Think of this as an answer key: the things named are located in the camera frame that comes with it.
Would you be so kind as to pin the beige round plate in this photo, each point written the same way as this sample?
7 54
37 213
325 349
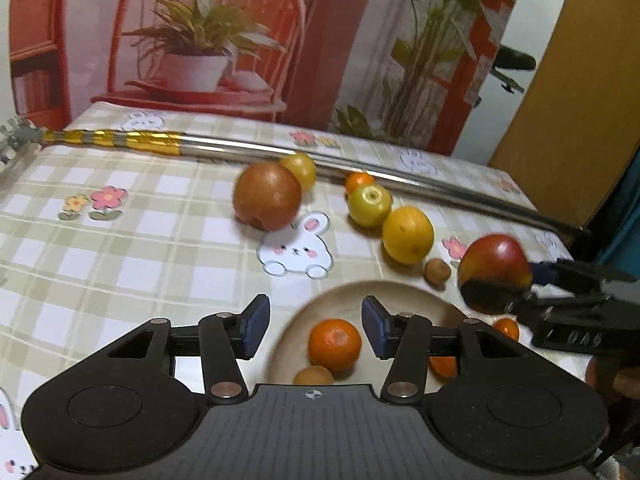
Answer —
320 305

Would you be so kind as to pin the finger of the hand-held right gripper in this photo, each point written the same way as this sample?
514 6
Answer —
565 320
542 272

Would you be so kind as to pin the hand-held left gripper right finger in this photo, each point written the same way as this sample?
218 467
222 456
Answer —
375 327

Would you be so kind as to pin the checked rabbit print tablecloth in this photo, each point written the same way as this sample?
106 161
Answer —
150 240

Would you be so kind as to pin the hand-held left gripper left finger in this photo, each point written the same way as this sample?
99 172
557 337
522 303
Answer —
255 327

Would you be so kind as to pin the teal curtain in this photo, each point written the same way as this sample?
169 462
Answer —
625 230

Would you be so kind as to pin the metal rod with gold tape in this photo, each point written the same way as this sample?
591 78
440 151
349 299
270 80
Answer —
250 149

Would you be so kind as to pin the clear rod end clip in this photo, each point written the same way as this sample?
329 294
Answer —
15 137

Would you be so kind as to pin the yellow plum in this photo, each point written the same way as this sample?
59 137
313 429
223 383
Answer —
302 167

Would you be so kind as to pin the yellow lemon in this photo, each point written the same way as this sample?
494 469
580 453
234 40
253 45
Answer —
407 235

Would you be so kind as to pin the small orange mandarin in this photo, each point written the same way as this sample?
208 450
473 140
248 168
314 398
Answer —
359 181
506 329

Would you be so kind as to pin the person's right hand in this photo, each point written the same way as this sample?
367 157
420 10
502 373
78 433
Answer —
627 380

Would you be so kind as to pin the brown red apple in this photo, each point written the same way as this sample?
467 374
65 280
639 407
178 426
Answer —
267 195

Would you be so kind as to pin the printed room scene backdrop cloth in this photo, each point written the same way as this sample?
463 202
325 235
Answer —
340 35

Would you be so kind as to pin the round wooden board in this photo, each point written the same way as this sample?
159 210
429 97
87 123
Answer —
565 85

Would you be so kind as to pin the green yellow round fruit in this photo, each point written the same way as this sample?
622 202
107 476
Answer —
370 205

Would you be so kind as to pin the small brown kiwi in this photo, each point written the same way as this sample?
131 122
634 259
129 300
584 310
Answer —
313 376
438 271

